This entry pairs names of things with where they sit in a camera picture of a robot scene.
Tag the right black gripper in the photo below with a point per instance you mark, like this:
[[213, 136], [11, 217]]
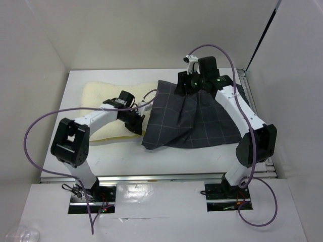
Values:
[[183, 78]]

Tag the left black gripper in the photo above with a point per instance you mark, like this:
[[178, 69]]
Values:
[[137, 129]]

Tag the dark grey plaid pillowcase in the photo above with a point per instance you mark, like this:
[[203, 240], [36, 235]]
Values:
[[194, 121]]

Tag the cream yellow pillow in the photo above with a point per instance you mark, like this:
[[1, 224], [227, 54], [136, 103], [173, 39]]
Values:
[[95, 93]]

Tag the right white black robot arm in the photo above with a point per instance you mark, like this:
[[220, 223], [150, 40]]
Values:
[[258, 139]]

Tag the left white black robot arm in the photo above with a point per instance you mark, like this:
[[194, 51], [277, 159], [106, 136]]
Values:
[[71, 142]]

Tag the clear plastic object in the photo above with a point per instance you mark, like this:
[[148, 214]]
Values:
[[22, 233]]

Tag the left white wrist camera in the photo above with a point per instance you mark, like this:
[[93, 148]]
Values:
[[143, 107]]

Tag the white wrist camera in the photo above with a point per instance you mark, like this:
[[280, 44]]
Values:
[[192, 63], [143, 107]]

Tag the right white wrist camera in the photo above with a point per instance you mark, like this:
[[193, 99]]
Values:
[[192, 63]]

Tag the aluminium rail front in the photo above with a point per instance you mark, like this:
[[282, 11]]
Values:
[[148, 178]]

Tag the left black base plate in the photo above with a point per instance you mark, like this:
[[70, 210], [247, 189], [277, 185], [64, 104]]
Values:
[[104, 195]]

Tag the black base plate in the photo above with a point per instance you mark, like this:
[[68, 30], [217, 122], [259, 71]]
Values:
[[218, 192], [104, 195]]

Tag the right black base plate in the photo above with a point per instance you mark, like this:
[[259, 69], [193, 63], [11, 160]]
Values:
[[218, 192]]

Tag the dark vertical frame pole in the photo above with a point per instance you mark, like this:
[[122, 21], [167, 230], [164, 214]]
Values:
[[264, 33]]

